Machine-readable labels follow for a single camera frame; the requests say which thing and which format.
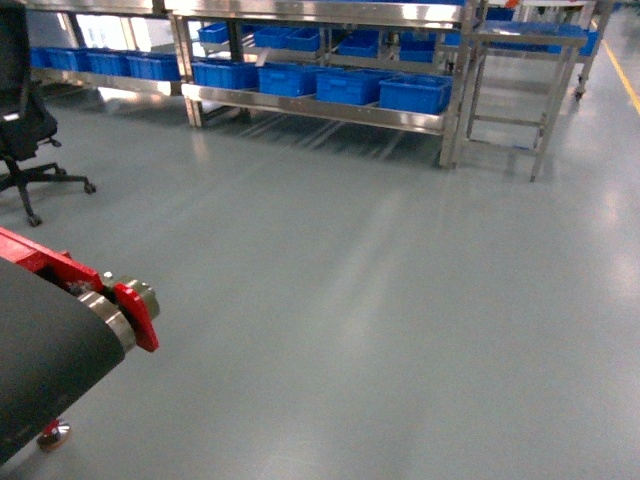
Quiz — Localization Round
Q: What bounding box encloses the blue plastic bin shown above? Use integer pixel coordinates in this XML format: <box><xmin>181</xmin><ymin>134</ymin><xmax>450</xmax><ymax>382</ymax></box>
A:
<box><xmin>192</xmin><ymin>59</ymin><xmax>258</xmax><ymax>90</ymax></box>
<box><xmin>379</xmin><ymin>75</ymin><xmax>452</xmax><ymax>115</ymax></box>
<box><xmin>258</xmin><ymin>63</ymin><xmax>326</xmax><ymax>97</ymax></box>
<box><xmin>315</xmin><ymin>69</ymin><xmax>393</xmax><ymax>106</ymax></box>

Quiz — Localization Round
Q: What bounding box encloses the stainless steel shelf rack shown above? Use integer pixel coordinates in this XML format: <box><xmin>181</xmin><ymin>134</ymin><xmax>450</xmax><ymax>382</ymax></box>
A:
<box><xmin>25</xmin><ymin>1</ymin><xmax>479</xmax><ymax>168</ymax></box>

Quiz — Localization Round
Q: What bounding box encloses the steel conveyor roller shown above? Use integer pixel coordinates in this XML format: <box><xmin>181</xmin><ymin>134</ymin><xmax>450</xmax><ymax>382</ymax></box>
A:
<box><xmin>77</xmin><ymin>272</ymin><xmax>160</xmax><ymax>353</ymax></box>

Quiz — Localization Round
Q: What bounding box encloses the small steel step table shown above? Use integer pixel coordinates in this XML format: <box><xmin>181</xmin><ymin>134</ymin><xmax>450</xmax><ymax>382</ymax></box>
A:
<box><xmin>451</xmin><ymin>20</ymin><xmax>588</xmax><ymax>181</ymax></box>

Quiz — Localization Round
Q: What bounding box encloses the black conveyor belt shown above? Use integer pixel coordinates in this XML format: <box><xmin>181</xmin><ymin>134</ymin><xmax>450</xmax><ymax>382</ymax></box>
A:
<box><xmin>1</xmin><ymin>260</ymin><xmax>125</xmax><ymax>463</ymax></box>

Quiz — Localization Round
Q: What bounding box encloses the black office chair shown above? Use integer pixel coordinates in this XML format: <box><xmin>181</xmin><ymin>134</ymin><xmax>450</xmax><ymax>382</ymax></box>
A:
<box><xmin>1</xmin><ymin>1</ymin><xmax>96</xmax><ymax>227</ymax></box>

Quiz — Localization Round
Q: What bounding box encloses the red conveyor frame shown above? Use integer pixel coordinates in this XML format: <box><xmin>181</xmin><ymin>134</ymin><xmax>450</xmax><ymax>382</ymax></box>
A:
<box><xmin>0</xmin><ymin>225</ymin><xmax>161</xmax><ymax>354</ymax></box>

